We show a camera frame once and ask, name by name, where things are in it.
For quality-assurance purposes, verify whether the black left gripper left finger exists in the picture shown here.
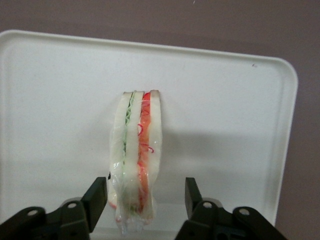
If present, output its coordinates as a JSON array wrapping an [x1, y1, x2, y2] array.
[[0, 176, 109, 240]]

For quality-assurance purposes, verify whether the triangle sandwich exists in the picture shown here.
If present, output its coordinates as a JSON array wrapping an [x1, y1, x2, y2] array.
[[107, 89, 164, 236]]

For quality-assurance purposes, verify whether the cream plastic serving tray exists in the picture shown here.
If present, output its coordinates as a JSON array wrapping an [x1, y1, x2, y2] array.
[[0, 29, 300, 240]]

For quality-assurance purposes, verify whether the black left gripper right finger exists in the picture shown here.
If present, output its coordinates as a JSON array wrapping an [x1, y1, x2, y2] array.
[[174, 176, 286, 240]]

